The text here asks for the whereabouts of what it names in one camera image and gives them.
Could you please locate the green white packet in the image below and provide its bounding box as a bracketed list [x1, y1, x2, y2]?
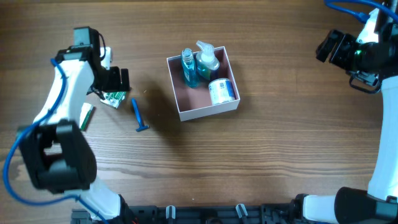
[100, 91, 126, 109]

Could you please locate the blue disposable razor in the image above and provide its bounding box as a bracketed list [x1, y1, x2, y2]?
[131, 98, 149, 132]

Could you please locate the teal liquid bottle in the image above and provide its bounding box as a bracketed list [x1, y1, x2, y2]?
[181, 48, 198, 88]

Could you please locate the white cardboard box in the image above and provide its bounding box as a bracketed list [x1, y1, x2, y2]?
[167, 46, 240, 121]

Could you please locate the clear spray bottle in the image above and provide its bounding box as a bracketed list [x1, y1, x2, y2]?
[196, 40, 220, 82]

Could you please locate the white lidded jar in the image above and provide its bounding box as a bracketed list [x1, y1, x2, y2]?
[208, 78, 236, 105]

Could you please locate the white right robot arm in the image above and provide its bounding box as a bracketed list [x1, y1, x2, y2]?
[297, 54, 397, 223]

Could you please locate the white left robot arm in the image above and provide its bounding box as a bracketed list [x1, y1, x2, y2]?
[18, 27, 137, 223]

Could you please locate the black mounting rail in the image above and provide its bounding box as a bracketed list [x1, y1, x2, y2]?
[70, 203, 312, 224]

